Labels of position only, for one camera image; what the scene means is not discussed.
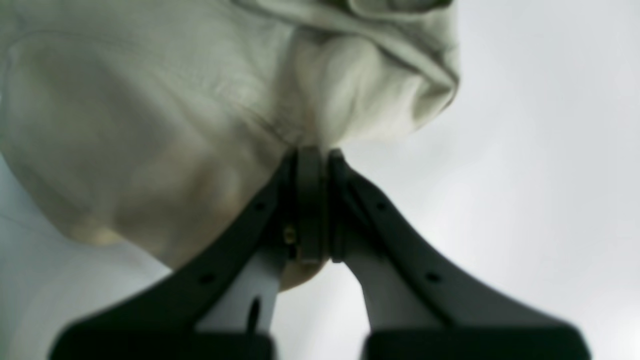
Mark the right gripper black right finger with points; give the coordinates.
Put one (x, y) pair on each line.
(420, 305)

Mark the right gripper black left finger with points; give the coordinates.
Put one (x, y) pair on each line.
(220, 305)

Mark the beige grey t-shirt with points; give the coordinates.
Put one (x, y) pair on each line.
(156, 121)

